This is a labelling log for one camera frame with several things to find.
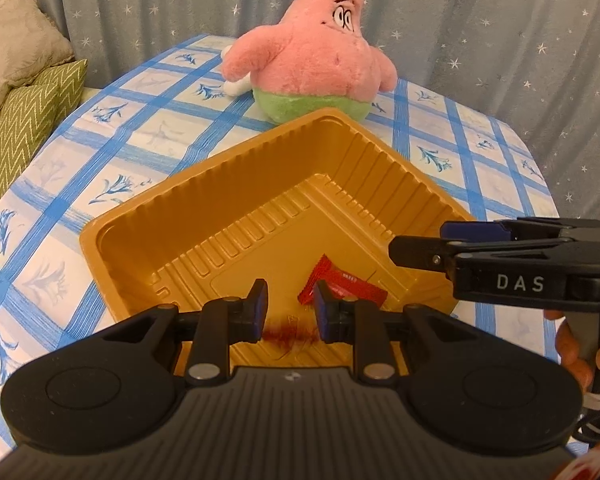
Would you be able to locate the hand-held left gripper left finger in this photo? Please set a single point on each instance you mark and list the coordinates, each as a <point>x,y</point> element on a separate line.
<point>260,307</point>

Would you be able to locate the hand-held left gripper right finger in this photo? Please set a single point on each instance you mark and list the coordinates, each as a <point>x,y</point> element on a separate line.
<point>322,307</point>

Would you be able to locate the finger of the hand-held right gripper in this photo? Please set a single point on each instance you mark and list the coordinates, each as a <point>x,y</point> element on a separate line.
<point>415,252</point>
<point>467,230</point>

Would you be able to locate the red snack packet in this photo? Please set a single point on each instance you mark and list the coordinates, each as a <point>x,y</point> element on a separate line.
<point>350,285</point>

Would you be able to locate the orange plastic tray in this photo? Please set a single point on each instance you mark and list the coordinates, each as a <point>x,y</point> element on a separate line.
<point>280,185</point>

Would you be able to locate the person's right hand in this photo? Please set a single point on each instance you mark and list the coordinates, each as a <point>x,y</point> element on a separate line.
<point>565,350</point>

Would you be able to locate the grey star-print curtain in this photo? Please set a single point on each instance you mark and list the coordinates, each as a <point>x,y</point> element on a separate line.
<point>480,35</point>

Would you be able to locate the red white garment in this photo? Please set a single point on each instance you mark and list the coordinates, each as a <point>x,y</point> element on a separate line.
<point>592,467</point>

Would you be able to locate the blue checked tablecloth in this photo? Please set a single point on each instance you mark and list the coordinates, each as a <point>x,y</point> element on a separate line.
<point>130,125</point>

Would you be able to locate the pink starfish plush toy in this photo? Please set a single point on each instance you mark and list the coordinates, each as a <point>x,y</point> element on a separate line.
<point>310,50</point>

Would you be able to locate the green zigzag pillow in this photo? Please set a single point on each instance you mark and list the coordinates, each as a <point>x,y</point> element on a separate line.
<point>15,135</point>
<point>67,77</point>

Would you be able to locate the beige pillow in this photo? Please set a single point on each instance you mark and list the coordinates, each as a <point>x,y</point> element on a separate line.
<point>15,45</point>

